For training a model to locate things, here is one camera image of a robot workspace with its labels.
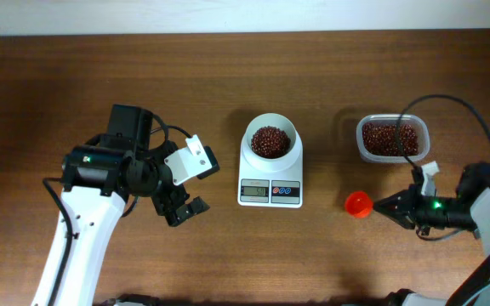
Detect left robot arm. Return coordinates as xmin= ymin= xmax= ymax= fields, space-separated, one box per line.
xmin=32 ymin=105 xmax=219 ymax=305

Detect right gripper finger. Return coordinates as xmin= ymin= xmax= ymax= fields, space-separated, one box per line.
xmin=373 ymin=190 xmax=411 ymax=208
xmin=373 ymin=207 xmax=415 ymax=230

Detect white digital kitchen scale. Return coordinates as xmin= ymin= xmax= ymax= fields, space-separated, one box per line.
xmin=237 ymin=127 xmax=304 ymax=208

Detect clear plastic container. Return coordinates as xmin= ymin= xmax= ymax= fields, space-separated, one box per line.
xmin=356 ymin=114 xmax=430 ymax=163

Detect left black cable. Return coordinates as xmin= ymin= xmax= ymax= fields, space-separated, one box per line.
xmin=43 ymin=178 xmax=76 ymax=306

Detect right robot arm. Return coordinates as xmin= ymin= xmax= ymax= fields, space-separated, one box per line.
xmin=373 ymin=162 xmax=490 ymax=306

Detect orange measuring scoop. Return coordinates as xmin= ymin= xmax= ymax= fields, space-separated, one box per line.
xmin=345 ymin=190 xmax=373 ymax=218

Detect white round bowl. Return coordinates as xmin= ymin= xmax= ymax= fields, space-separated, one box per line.
xmin=244 ymin=113 xmax=298 ymax=161

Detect red beans in bowl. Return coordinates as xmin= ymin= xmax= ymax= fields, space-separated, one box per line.
xmin=251 ymin=126 xmax=291 ymax=159

